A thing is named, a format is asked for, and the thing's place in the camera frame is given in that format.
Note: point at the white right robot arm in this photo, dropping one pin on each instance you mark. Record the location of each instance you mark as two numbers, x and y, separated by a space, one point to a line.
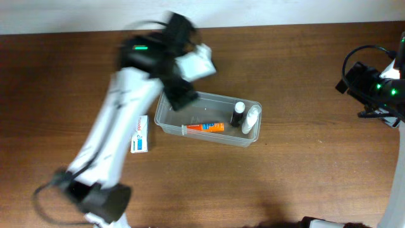
392 96

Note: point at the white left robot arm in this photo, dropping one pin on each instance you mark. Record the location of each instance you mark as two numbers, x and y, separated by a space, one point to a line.
148 65

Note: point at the clear plastic container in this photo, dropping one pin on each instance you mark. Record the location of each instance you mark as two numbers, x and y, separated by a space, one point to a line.
209 108

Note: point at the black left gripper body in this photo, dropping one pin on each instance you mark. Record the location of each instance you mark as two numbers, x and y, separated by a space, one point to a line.
176 89

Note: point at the white Panadol box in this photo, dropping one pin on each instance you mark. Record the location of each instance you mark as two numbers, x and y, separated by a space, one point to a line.
139 139

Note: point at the orange tablet tube white cap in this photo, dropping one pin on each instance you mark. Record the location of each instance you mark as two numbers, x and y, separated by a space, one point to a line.
204 127

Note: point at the white spray bottle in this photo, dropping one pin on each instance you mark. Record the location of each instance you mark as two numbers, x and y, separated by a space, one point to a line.
251 119

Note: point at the dark bottle white cap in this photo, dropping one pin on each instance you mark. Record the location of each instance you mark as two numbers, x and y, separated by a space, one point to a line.
237 114

